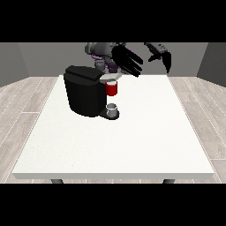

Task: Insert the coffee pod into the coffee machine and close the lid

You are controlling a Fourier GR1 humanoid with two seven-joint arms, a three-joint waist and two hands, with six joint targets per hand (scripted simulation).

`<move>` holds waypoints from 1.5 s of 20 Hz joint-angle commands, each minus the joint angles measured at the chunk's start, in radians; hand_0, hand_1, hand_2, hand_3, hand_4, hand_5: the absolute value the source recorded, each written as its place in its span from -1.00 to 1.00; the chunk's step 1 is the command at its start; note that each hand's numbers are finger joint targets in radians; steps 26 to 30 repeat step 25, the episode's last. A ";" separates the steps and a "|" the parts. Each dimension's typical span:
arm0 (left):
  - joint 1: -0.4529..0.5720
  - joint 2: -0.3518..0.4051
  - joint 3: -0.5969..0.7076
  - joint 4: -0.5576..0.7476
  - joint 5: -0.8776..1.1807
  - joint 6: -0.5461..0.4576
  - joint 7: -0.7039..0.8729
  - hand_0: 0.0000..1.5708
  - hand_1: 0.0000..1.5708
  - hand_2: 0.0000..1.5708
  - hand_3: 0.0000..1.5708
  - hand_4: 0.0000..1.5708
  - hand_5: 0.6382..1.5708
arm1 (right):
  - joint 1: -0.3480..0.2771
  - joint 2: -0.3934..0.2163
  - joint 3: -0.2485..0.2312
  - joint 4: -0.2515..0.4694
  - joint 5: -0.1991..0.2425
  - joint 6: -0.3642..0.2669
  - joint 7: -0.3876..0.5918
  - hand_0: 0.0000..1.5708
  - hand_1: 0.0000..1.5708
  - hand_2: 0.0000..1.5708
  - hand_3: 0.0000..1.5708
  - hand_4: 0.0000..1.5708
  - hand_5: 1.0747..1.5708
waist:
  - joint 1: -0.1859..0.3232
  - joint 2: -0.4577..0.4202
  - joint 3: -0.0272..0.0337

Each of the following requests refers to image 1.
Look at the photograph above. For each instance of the small grey cup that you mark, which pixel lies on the small grey cup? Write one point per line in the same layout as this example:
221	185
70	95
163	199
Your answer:
111	110

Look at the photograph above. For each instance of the pale grey machine lid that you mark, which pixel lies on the pale grey machine lid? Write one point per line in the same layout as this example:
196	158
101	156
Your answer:
110	77

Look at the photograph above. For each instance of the grey robot trunk purple rings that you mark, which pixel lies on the grey robot trunk purple rings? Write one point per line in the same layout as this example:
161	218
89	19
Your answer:
101	66

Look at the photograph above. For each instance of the black coffee machine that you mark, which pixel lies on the black coffee machine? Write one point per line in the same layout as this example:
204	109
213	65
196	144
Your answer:
84	94

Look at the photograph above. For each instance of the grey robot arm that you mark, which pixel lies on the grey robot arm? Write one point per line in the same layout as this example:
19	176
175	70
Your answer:
156	47
100	48

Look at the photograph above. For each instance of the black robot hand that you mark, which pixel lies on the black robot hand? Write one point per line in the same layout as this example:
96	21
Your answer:
125	60
166	60

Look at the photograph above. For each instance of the red pod holder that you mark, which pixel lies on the red pod holder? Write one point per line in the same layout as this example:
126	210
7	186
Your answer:
111	88

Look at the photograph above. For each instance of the dark table leg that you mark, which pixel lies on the dark table leg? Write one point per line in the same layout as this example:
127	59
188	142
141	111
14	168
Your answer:
57	181
169	181

